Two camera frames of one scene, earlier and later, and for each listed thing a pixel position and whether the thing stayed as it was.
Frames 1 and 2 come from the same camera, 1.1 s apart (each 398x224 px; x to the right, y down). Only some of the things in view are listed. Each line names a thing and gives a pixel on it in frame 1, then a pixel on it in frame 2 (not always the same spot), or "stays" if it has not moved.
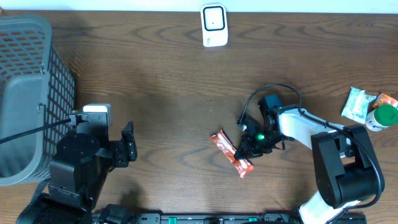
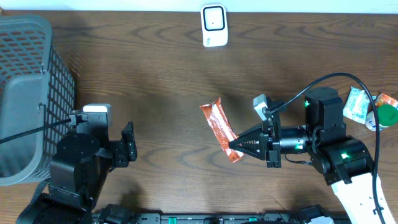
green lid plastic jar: x=382 y=117 stays
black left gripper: x=122 y=149 stays
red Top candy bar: x=242 y=166 to x=222 y=128
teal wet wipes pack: x=356 y=106 stays
